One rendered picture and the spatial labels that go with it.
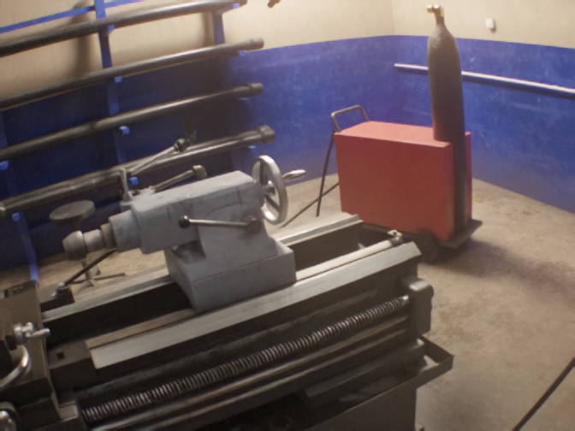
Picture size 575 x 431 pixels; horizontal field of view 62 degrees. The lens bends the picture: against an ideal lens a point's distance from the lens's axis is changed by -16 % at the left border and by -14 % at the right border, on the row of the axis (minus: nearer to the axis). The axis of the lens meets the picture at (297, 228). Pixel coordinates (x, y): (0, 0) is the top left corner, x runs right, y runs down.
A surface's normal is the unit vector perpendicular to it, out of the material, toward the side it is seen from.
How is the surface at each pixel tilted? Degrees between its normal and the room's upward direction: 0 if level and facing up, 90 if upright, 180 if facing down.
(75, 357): 0
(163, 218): 85
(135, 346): 36
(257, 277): 90
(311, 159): 90
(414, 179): 90
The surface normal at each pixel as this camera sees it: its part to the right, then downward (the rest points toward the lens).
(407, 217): -0.66, 0.36
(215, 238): 0.40, -0.04
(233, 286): 0.47, 0.29
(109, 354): 0.18, -0.58
